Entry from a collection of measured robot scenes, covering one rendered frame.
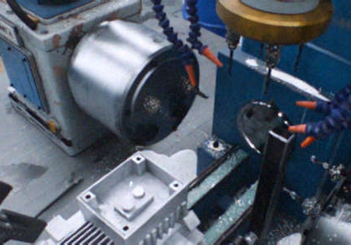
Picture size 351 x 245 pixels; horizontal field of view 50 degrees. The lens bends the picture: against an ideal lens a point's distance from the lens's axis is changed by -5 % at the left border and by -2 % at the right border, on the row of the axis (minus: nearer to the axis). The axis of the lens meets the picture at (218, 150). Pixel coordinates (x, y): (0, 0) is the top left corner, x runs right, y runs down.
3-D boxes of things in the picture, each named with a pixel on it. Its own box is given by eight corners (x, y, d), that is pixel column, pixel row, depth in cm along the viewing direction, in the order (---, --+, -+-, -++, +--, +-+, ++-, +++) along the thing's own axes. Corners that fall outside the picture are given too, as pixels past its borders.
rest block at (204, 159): (210, 163, 104) (212, 130, 96) (230, 176, 102) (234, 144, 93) (195, 175, 101) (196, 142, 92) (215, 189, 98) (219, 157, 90)
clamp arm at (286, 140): (252, 229, 68) (279, 120, 49) (266, 238, 66) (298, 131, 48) (241, 242, 66) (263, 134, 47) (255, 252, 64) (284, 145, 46)
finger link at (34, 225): (2, 208, 38) (5, 212, 38) (44, 220, 45) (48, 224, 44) (-16, 231, 38) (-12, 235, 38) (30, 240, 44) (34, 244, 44)
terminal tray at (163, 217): (140, 179, 64) (137, 149, 59) (189, 214, 60) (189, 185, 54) (84, 224, 57) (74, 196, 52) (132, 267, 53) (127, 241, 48)
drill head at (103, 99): (118, 67, 114) (108, -14, 96) (211, 122, 99) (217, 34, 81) (46, 105, 99) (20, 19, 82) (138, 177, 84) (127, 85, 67)
